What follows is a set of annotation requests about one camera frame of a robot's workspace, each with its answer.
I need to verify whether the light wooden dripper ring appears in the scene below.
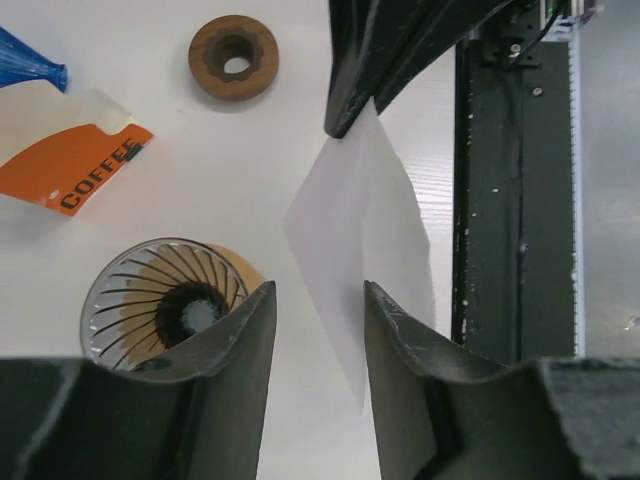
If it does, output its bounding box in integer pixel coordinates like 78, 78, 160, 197
204, 241, 266, 301

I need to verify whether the orange coffee filter box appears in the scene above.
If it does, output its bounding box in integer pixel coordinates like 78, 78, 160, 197
1, 80, 153, 216

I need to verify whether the white slotted cable duct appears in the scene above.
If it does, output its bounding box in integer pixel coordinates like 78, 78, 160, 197
568, 32, 586, 357

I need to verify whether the white paper coffee filter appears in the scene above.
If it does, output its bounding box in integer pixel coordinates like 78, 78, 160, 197
284, 102, 436, 410

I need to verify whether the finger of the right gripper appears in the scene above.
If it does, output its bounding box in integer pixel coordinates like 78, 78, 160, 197
324, 0, 509, 138

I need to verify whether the dark wooden dripper ring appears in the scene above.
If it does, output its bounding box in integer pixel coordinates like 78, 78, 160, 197
187, 14, 281, 104

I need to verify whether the clear glass dripper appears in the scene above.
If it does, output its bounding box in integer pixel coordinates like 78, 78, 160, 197
80, 237, 264, 370

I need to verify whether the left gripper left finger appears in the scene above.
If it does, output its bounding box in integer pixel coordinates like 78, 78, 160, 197
1, 281, 276, 479

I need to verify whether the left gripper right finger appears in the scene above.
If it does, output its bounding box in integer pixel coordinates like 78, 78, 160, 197
364, 282, 639, 479

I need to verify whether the blue glass dripper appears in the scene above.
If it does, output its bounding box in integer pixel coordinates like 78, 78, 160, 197
0, 28, 68, 93

